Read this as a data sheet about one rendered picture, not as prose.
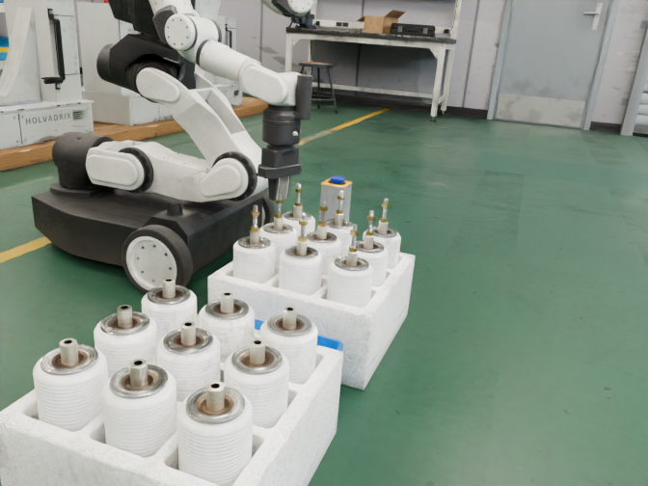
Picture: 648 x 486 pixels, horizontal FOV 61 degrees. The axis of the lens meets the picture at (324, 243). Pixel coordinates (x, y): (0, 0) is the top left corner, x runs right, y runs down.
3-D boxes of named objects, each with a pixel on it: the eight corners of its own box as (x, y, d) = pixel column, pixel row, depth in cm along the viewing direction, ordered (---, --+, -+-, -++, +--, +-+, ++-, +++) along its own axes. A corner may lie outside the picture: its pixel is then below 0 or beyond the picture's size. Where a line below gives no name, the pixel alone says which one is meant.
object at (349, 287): (340, 353, 119) (347, 276, 113) (315, 333, 126) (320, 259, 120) (374, 341, 124) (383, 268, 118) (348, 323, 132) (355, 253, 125)
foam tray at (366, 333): (207, 345, 131) (206, 276, 125) (280, 284, 166) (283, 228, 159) (364, 391, 118) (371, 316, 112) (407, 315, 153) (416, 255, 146)
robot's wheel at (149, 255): (122, 290, 155) (118, 223, 148) (134, 283, 159) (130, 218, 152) (183, 306, 149) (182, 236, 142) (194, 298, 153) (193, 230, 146)
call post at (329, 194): (313, 283, 168) (320, 184, 157) (322, 275, 174) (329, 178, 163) (336, 288, 166) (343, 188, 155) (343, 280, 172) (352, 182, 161)
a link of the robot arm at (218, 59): (230, 86, 125) (161, 55, 129) (253, 86, 134) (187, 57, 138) (243, 40, 121) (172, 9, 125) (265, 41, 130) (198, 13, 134)
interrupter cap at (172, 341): (152, 348, 83) (152, 344, 83) (181, 326, 90) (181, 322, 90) (196, 361, 81) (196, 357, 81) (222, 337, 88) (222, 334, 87)
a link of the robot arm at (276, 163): (283, 167, 139) (285, 119, 135) (312, 175, 134) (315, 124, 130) (246, 174, 130) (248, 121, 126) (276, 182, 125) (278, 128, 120)
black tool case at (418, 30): (393, 35, 564) (394, 23, 560) (435, 38, 556) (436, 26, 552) (390, 34, 533) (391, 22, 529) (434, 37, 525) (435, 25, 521)
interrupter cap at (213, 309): (196, 315, 94) (196, 311, 94) (219, 298, 100) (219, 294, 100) (235, 325, 91) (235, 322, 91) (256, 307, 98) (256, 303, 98)
